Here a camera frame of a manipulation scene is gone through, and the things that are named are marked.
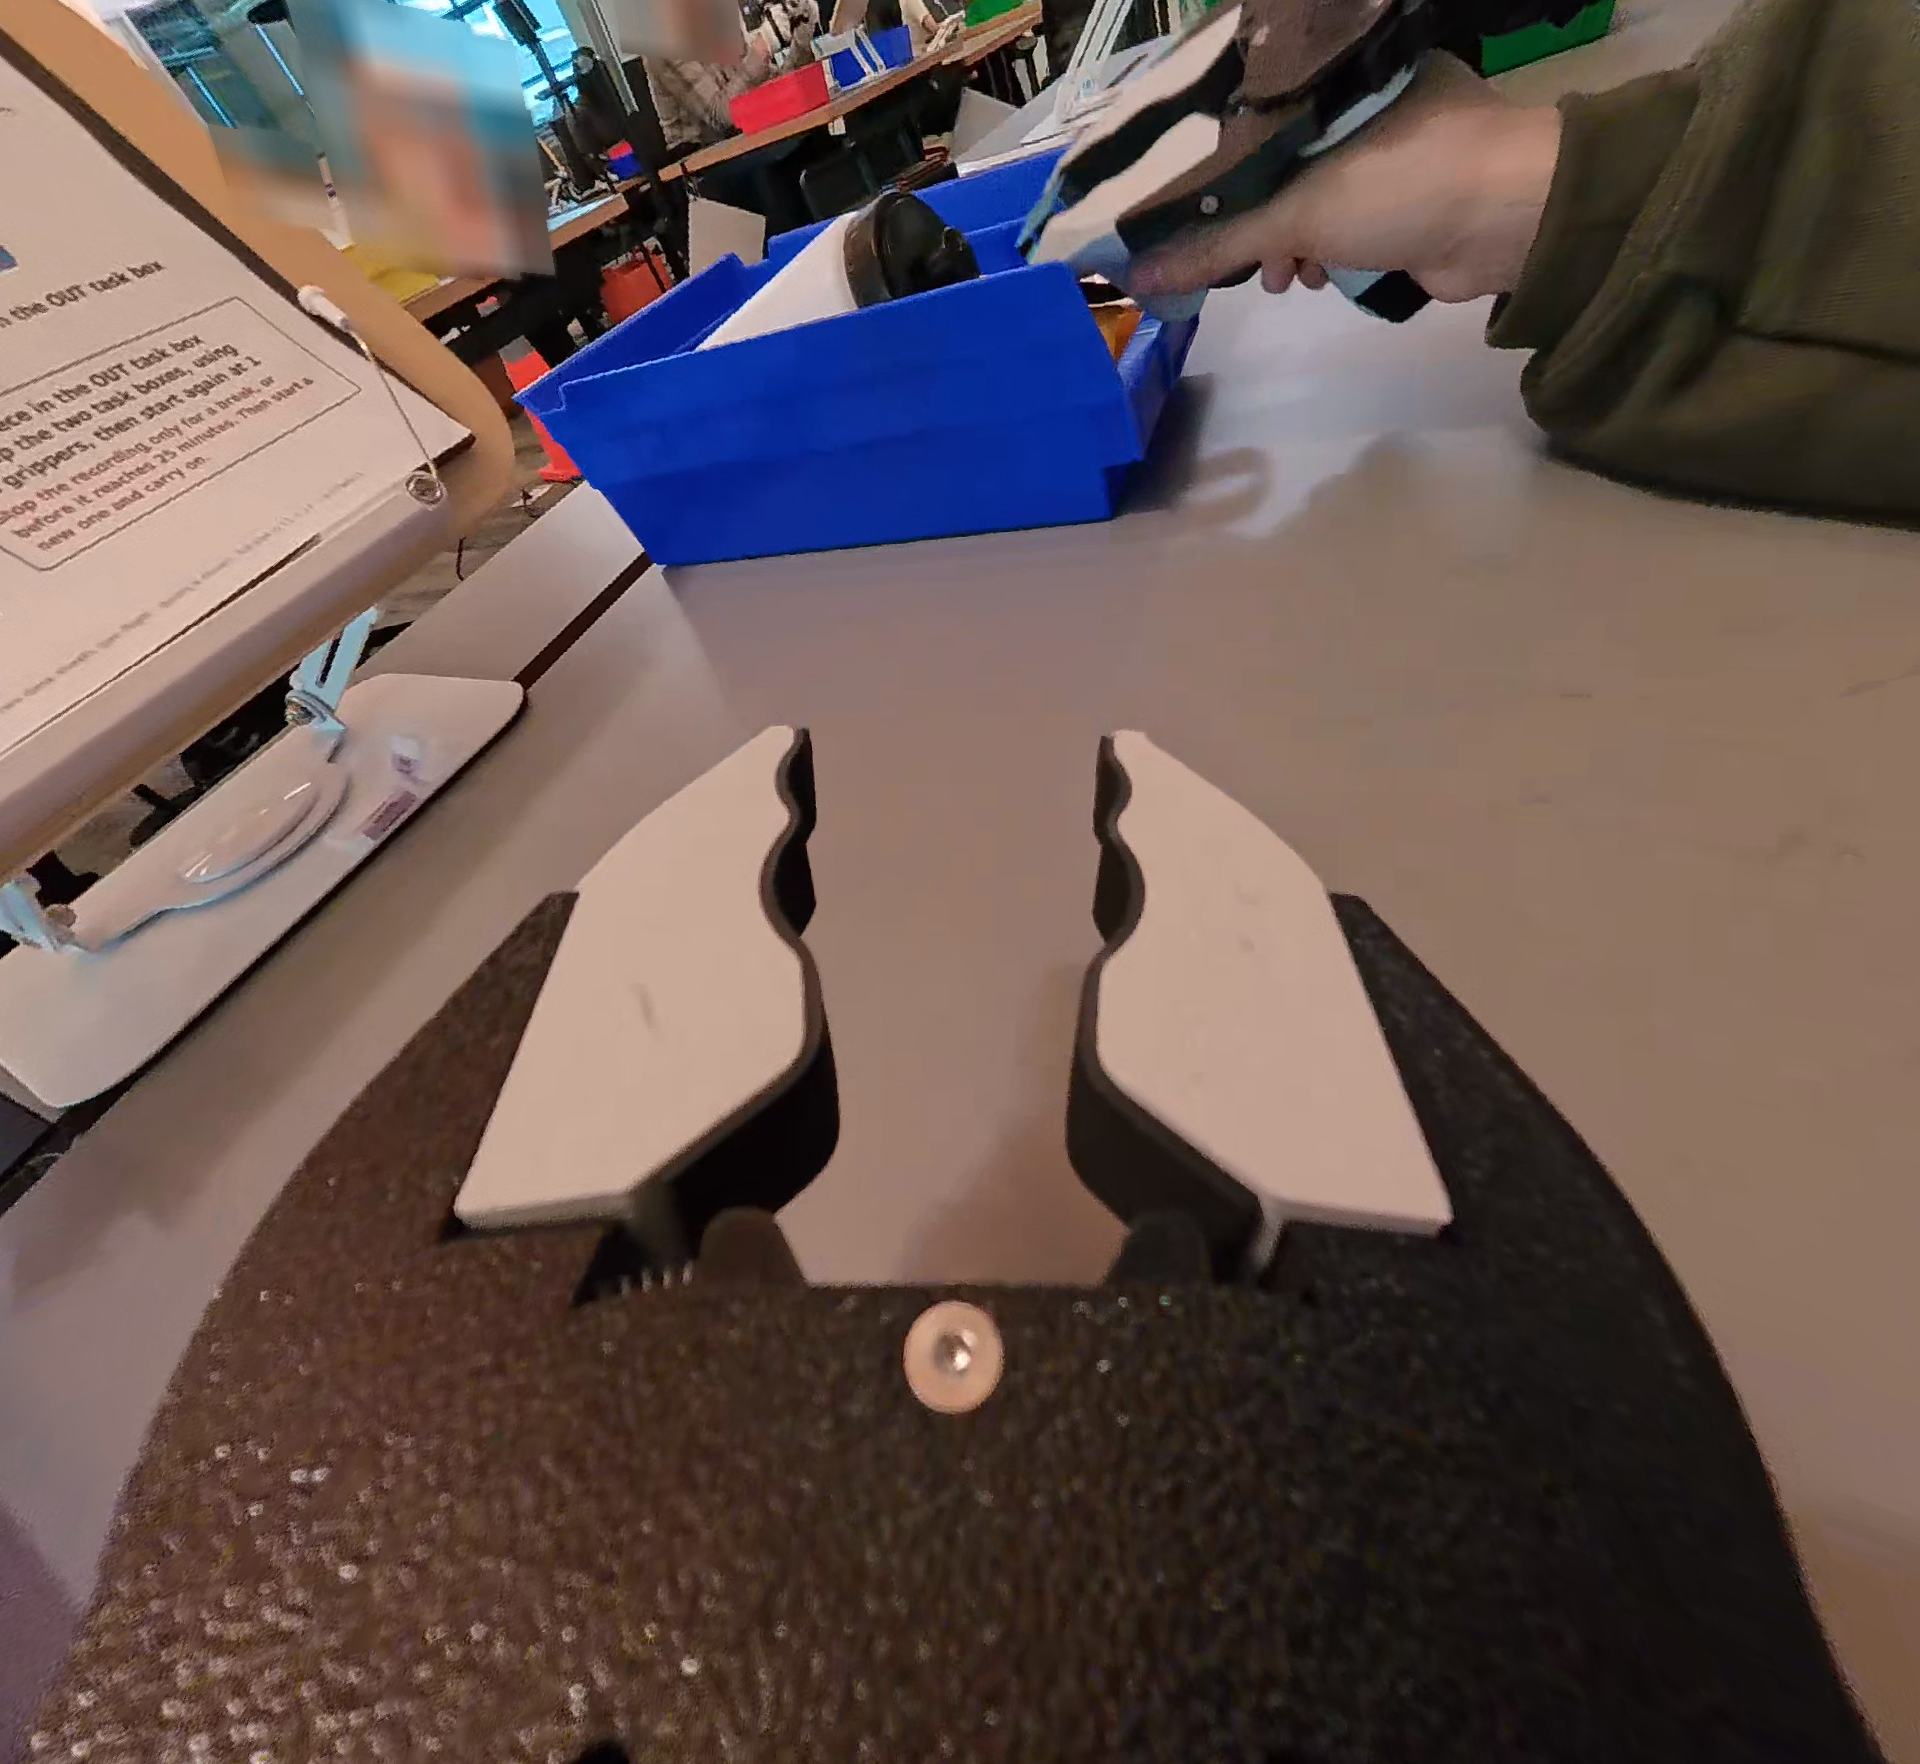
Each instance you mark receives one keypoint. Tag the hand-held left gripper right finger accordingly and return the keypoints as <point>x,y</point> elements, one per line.
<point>1260,1044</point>

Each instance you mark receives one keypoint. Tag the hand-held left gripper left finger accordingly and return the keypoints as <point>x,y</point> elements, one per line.
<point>647,1030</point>

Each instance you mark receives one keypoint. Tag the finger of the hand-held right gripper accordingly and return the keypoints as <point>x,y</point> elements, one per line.
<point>1157,116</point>
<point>1080,239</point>

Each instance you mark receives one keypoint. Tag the blue plastic bin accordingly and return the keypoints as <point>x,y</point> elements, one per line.
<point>867,441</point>

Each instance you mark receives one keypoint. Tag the person's right forearm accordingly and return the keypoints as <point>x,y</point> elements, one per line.
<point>1726,265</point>

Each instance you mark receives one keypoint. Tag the person's right hand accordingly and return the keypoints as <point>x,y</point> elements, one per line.
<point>1424,188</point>

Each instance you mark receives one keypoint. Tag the orange block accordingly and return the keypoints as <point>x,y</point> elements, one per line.
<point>1116,324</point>

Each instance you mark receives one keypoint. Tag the white bottle black cap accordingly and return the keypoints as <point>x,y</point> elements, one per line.
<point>807,281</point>

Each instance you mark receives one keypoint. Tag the small blue bin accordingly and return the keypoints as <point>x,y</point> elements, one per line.
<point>867,54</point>

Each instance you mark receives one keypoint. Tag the small red bin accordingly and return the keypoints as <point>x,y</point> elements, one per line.
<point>778,99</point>

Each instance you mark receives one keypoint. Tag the orange crate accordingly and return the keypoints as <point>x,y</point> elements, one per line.
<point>636,290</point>

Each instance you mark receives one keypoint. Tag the wooden desk black legs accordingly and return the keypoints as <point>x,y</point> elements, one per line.
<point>569,219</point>

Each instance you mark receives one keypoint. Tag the orange traffic cone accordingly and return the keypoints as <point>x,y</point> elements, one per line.
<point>543,422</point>

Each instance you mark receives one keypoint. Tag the yellow plastic bin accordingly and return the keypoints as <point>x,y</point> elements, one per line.
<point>413,281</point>

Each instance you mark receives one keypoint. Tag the instruction board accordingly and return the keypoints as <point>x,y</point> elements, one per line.
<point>148,441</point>

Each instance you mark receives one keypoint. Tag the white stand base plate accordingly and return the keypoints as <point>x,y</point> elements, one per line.
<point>224,923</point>
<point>1111,99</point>

